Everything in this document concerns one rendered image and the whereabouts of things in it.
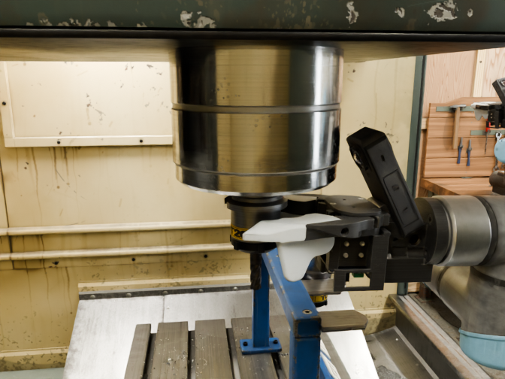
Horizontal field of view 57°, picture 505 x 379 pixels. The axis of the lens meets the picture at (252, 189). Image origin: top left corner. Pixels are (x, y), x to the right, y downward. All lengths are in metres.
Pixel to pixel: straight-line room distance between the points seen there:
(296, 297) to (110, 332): 0.91
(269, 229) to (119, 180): 1.12
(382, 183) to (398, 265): 0.09
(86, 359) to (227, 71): 1.23
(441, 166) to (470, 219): 2.93
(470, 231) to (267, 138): 0.24
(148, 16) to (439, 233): 0.33
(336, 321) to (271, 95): 0.40
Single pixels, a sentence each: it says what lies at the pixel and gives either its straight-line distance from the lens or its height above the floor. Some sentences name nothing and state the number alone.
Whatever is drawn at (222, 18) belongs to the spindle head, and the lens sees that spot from 0.33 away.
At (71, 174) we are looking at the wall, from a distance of 1.53.
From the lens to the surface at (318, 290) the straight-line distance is 0.78.
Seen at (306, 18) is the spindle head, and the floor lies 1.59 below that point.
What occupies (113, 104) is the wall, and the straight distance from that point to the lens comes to 1.47.
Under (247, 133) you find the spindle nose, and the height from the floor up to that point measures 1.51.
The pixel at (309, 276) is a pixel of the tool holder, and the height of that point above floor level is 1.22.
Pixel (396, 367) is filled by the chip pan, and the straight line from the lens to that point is 1.65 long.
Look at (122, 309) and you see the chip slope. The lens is 1.59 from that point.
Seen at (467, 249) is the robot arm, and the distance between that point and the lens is 0.51.
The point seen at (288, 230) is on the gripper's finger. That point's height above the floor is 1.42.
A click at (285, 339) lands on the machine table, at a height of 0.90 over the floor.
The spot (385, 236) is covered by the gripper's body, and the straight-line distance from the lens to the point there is 0.47.
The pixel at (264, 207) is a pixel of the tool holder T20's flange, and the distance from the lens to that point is 0.44.
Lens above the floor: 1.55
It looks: 13 degrees down
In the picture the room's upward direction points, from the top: straight up
